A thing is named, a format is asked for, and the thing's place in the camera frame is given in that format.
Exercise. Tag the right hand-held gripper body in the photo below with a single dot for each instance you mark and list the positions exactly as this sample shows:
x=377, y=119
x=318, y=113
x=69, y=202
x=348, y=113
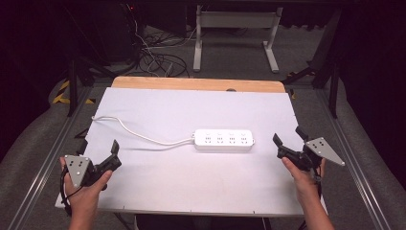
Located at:
x=324, y=150

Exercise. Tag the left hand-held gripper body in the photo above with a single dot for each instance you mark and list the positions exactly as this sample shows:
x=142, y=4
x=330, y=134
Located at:
x=79, y=167

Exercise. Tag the white power strip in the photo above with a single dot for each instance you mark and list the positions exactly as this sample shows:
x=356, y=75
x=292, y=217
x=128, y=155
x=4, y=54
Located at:
x=223, y=140

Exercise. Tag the person's left hand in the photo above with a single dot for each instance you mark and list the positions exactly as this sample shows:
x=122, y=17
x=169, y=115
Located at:
x=83, y=198

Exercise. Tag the person's right hand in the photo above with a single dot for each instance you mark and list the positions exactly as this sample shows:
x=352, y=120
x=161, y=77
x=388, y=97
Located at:
x=304, y=183

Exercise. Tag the yellow black hazard tape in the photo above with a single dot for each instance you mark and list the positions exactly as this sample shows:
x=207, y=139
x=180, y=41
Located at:
x=62, y=96

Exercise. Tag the black tripod stand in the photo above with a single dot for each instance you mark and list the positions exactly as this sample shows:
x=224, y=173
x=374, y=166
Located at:
x=333, y=86
x=72, y=86

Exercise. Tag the white table cover board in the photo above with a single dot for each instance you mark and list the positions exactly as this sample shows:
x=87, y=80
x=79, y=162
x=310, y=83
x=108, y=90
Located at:
x=191, y=179

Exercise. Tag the black equipment case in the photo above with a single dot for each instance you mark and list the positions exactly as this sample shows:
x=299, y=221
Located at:
x=123, y=32

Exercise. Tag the aluminium floor rail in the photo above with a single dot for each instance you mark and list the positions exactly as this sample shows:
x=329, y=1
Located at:
x=48, y=163
x=354, y=163

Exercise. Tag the white metal stand frame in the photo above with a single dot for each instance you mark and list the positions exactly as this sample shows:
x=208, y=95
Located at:
x=236, y=20

